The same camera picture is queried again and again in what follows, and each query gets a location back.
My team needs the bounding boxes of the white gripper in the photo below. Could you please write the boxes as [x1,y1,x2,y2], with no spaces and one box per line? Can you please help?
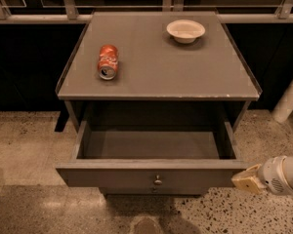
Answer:
[231,156,293,196]

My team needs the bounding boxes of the grey top drawer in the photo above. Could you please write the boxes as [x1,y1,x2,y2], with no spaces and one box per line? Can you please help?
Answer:
[57,122,250,188]

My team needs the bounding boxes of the grey drawer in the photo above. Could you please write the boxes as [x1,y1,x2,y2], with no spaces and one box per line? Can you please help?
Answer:
[57,122,250,188]
[99,187,209,196]

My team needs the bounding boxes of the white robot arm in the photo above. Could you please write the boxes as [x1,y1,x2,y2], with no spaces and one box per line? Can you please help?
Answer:
[231,156,293,196]

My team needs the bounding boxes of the grey drawer cabinet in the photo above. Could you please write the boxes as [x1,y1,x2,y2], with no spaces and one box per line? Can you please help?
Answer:
[55,11,263,198]

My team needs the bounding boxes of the grey middle drawer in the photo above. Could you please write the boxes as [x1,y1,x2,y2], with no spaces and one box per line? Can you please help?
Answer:
[99,187,209,196]

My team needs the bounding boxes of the white pillar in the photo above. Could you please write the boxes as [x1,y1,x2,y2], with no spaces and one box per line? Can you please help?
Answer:
[272,80,293,123]

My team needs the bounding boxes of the crushed orange soda can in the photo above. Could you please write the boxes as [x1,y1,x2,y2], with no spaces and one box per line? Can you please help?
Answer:
[98,45,118,80]

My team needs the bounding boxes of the metal window railing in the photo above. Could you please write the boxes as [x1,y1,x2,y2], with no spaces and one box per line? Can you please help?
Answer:
[0,0,293,25]

